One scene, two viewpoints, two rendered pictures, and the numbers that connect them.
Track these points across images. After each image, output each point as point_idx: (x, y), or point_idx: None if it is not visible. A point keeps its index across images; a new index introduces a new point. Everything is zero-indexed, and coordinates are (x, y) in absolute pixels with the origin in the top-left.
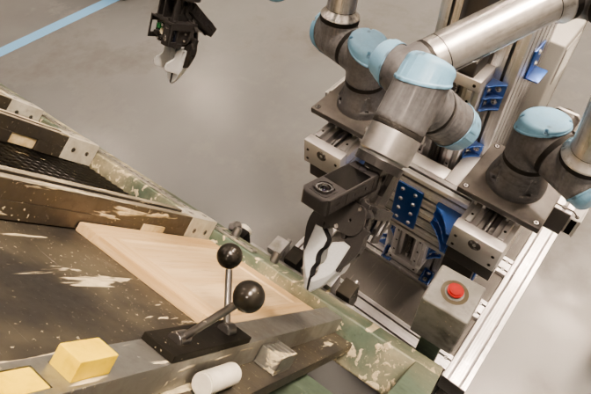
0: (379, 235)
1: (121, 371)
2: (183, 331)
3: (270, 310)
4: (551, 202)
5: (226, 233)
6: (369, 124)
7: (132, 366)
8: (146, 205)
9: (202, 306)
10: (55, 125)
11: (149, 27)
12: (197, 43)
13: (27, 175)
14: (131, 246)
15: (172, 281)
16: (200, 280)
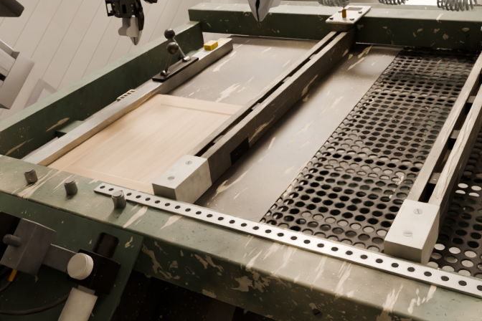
0: (107, 12)
1: (201, 51)
2: (186, 57)
3: (113, 132)
4: None
5: (135, 191)
6: None
7: (199, 53)
8: (231, 120)
9: (171, 99)
10: None
11: None
12: None
13: (292, 76)
14: (224, 115)
15: (191, 104)
16: (171, 122)
